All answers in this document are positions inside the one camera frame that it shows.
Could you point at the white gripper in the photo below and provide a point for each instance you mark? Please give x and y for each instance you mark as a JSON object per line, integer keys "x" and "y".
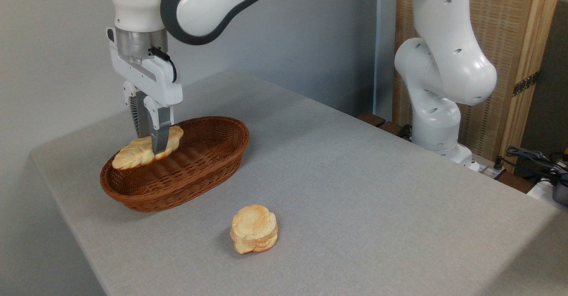
{"x": 153, "y": 83}

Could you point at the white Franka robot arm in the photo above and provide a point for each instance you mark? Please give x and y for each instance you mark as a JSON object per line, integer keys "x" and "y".
{"x": 443, "y": 65}

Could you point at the round bread roll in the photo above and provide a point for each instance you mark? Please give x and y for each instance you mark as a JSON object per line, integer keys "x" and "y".
{"x": 254, "y": 229}

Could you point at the brown wooden base board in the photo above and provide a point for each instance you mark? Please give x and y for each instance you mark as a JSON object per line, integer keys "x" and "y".
{"x": 381, "y": 124}

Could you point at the wooden woven folding screen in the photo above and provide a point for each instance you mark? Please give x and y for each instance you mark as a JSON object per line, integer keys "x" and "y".
{"x": 506, "y": 25}

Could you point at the brown wicker basket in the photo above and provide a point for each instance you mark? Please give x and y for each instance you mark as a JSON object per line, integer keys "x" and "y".
{"x": 186, "y": 171}

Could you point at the long braided bread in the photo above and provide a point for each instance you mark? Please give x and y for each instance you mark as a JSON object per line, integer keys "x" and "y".
{"x": 133, "y": 154}

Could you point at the metal screen hinge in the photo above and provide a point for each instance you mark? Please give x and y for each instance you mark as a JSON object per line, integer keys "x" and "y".
{"x": 526, "y": 84}

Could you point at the grey tablecloth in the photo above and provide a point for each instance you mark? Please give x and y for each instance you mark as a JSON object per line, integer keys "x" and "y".
{"x": 355, "y": 207}

